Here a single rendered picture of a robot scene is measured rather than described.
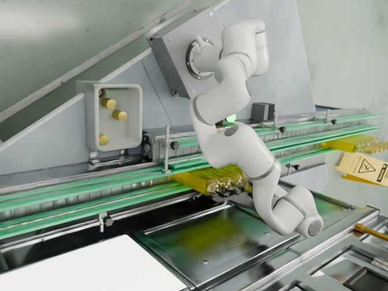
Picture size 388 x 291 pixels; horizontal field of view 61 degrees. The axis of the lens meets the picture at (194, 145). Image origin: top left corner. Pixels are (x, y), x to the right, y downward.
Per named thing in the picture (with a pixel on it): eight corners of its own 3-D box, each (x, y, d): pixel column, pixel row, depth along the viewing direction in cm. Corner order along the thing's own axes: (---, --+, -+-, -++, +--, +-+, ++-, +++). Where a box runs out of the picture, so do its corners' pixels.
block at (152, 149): (141, 157, 124) (150, 163, 119) (141, 133, 122) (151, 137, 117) (149, 156, 126) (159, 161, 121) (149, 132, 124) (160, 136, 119)
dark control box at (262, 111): (250, 118, 170) (263, 120, 164) (252, 102, 168) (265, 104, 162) (260, 116, 175) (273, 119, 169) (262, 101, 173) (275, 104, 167)
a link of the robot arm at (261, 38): (221, 78, 113) (256, 79, 101) (215, 38, 109) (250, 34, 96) (241, 71, 118) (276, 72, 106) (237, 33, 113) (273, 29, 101)
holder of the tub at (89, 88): (86, 160, 117) (95, 167, 112) (84, 82, 110) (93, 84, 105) (129, 154, 128) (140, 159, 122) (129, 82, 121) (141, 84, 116)
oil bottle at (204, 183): (172, 179, 128) (210, 198, 112) (173, 165, 127) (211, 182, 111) (184, 176, 132) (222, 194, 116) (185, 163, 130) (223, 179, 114)
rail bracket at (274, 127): (258, 127, 155) (282, 133, 145) (259, 112, 153) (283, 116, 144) (263, 126, 158) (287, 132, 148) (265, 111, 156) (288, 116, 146)
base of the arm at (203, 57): (179, 48, 119) (205, 46, 107) (201, 28, 123) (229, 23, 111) (199, 82, 127) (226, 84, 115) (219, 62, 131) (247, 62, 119)
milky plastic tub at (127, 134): (86, 146, 115) (96, 152, 109) (84, 81, 110) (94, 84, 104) (130, 141, 126) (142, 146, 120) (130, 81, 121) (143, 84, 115)
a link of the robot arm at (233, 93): (205, 68, 93) (180, 81, 81) (245, 44, 85) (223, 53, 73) (228, 111, 95) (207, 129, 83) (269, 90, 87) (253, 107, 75)
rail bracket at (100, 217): (85, 223, 108) (103, 241, 99) (85, 204, 107) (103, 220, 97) (97, 219, 111) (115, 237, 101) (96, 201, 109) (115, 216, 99)
